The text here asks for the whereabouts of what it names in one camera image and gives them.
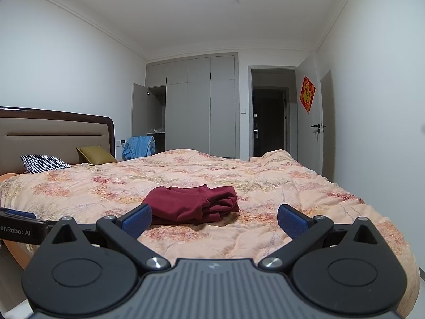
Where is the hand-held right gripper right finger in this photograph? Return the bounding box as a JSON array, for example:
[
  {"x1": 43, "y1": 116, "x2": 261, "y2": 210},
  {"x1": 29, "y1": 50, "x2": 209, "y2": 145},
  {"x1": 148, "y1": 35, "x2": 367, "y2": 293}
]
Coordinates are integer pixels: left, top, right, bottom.
[{"x1": 258, "y1": 203, "x2": 387, "y2": 272}]

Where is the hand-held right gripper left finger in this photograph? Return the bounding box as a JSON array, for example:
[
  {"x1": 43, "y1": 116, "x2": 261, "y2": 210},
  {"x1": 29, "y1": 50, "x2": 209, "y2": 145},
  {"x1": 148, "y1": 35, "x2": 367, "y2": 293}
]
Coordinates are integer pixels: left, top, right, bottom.
[{"x1": 41, "y1": 203, "x2": 172, "y2": 272}]

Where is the red diamond door decoration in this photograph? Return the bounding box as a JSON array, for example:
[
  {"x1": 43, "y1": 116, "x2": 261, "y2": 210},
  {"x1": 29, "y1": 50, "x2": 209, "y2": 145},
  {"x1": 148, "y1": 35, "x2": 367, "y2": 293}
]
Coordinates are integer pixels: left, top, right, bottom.
[{"x1": 299, "y1": 75, "x2": 316, "y2": 114}]

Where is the grey built-in wardrobe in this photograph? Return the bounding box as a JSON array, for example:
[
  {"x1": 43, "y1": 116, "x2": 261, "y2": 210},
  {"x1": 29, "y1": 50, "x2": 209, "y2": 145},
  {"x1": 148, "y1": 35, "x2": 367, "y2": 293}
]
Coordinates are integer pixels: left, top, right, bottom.
[{"x1": 131, "y1": 52, "x2": 240, "y2": 160}]

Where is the floral peach quilt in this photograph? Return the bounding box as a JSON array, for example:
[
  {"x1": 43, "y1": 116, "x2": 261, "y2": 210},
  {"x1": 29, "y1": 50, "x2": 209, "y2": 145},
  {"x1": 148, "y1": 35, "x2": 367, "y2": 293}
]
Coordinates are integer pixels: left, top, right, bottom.
[{"x1": 0, "y1": 149, "x2": 420, "y2": 319}]

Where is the beige padded bed headboard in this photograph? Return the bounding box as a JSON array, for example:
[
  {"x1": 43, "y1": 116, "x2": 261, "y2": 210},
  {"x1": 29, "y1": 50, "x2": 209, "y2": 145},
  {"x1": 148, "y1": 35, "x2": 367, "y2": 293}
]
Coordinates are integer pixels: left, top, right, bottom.
[{"x1": 0, "y1": 106, "x2": 116, "y2": 175}]

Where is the white door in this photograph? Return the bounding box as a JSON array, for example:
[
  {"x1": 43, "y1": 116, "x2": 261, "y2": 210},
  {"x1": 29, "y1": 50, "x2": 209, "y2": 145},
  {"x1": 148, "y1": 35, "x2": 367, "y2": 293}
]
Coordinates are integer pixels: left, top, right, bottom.
[{"x1": 296, "y1": 55, "x2": 324, "y2": 177}]

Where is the dark red sweater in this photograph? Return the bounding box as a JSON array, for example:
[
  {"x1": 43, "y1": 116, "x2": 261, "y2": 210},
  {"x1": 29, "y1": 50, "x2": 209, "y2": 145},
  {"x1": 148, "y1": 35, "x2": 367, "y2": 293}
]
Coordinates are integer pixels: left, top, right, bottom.
[{"x1": 142, "y1": 185, "x2": 240, "y2": 225}]

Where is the houndstooth pillow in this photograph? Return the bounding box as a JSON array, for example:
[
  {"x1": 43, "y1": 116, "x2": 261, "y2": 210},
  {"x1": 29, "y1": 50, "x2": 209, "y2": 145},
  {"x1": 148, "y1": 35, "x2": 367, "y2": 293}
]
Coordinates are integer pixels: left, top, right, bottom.
[{"x1": 20, "y1": 154, "x2": 73, "y2": 174}]

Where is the mustard yellow pillow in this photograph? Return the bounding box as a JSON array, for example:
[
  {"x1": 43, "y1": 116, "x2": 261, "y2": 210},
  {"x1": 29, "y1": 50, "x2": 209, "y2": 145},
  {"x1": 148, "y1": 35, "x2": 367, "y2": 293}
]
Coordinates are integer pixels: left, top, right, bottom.
[{"x1": 76, "y1": 146, "x2": 118, "y2": 164}]

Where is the blue cloth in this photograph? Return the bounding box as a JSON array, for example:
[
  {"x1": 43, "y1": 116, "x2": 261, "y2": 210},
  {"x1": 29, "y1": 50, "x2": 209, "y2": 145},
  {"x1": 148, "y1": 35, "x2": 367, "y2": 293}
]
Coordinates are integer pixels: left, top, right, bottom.
[{"x1": 121, "y1": 136, "x2": 156, "y2": 161}]

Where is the dark hallway door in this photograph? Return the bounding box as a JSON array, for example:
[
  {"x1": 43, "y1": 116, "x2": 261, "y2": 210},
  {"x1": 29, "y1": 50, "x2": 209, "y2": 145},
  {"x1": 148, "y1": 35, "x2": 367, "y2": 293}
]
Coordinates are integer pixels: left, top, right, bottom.
[{"x1": 252, "y1": 87, "x2": 289, "y2": 158}]

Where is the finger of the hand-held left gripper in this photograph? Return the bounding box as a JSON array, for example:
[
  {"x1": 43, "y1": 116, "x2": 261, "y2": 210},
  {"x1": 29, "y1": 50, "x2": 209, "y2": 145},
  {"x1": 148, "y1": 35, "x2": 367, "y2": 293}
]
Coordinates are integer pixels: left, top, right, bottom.
[{"x1": 0, "y1": 207, "x2": 38, "y2": 220}]

